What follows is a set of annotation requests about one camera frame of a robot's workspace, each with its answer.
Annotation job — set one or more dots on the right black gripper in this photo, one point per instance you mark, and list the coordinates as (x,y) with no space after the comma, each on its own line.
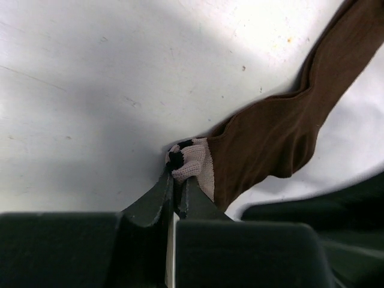
(349,223)

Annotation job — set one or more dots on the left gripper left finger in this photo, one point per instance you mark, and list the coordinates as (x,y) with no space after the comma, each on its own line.
(142,257)

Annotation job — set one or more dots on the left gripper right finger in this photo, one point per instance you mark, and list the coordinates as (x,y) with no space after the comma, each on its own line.
(194,204)

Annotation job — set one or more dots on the brown striped sock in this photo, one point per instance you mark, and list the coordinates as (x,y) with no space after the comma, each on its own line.
(277,136)

